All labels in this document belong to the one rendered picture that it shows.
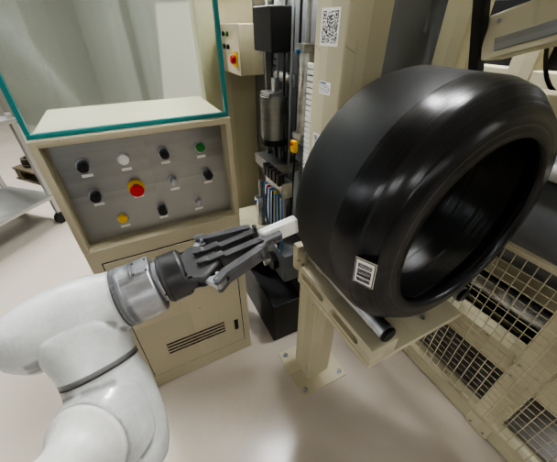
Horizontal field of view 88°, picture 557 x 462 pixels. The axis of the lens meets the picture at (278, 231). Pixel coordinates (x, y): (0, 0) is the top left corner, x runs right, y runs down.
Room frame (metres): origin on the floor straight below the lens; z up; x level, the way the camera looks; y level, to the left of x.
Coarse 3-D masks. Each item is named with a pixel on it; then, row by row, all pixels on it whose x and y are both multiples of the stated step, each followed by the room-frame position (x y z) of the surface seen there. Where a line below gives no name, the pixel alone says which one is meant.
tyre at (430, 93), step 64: (384, 128) 0.49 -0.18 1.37; (448, 128) 0.44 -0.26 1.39; (512, 128) 0.47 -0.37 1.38; (320, 192) 0.51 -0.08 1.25; (384, 192) 0.41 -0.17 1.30; (448, 192) 0.79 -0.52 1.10; (512, 192) 0.66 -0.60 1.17; (320, 256) 0.48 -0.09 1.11; (384, 256) 0.38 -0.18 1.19; (448, 256) 0.64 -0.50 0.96
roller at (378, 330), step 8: (312, 264) 0.69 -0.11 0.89; (320, 272) 0.65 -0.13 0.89; (328, 280) 0.61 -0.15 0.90; (336, 288) 0.58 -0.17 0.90; (344, 296) 0.54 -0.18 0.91; (352, 304) 0.51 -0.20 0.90; (360, 312) 0.49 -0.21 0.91; (368, 320) 0.46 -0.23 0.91; (376, 320) 0.45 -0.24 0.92; (384, 320) 0.45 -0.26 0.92; (376, 328) 0.44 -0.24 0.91; (384, 328) 0.43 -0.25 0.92; (392, 328) 0.43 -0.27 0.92; (384, 336) 0.42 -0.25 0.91; (392, 336) 0.43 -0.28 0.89
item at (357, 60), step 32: (320, 0) 0.88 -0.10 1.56; (352, 0) 0.78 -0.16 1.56; (384, 0) 0.82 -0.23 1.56; (320, 32) 0.87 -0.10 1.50; (352, 32) 0.78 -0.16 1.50; (384, 32) 0.83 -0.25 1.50; (320, 64) 0.86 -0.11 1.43; (352, 64) 0.79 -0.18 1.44; (320, 96) 0.85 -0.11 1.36; (320, 128) 0.84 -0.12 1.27; (320, 320) 0.79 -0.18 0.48; (320, 352) 0.80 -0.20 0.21
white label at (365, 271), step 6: (360, 258) 0.38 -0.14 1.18; (360, 264) 0.38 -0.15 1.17; (366, 264) 0.37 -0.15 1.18; (372, 264) 0.37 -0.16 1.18; (354, 270) 0.39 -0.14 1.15; (360, 270) 0.38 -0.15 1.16; (366, 270) 0.37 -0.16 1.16; (372, 270) 0.37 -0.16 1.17; (354, 276) 0.39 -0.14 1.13; (360, 276) 0.38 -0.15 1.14; (366, 276) 0.37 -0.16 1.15; (372, 276) 0.37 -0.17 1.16; (360, 282) 0.38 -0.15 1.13; (366, 282) 0.37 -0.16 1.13; (372, 282) 0.37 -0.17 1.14; (372, 288) 0.37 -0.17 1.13
